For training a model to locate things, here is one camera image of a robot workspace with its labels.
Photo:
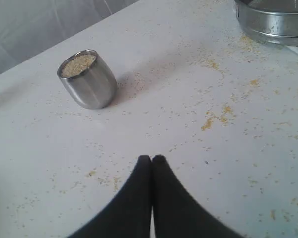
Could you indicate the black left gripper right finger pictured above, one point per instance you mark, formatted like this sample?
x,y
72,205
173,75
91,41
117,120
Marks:
x,y
176,213

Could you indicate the yellow grain powder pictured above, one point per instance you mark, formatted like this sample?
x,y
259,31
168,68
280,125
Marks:
x,y
77,65

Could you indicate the round steel mesh sieve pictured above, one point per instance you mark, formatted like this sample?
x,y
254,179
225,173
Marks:
x,y
274,21

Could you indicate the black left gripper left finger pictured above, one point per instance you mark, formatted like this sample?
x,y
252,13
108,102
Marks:
x,y
128,214

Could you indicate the stainless steel cup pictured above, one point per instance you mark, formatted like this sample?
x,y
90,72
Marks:
x,y
95,88

